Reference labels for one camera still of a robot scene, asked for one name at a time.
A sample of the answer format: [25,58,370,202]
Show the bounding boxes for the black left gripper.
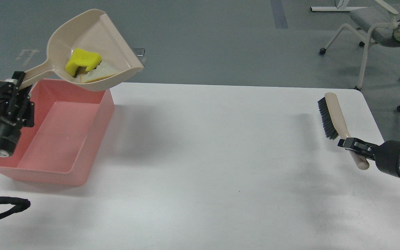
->
[0,71,35,157]

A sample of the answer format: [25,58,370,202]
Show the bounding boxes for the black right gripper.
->
[338,137,400,178]

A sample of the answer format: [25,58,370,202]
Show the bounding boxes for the beige hand brush black bristles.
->
[317,92,370,170]

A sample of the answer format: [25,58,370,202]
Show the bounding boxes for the yellow green sponge piece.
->
[65,48,102,77]

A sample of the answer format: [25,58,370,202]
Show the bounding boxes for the toast bread slice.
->
[78,61,120,83]

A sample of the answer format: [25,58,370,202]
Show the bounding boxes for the beige plastic dustpan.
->
[19,9,144,91]

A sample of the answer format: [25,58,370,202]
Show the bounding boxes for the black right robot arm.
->
[324,115,400,178]

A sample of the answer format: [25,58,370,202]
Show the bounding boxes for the pink plastic bin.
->
[0,79,115,186]

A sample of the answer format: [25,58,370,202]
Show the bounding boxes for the white grey office chair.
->
[319,0,400,112]

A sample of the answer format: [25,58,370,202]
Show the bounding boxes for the metal floor outlet plate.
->
[132,48,146,57]

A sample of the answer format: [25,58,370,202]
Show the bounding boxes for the white desk base bar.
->
[310,6,366,12]

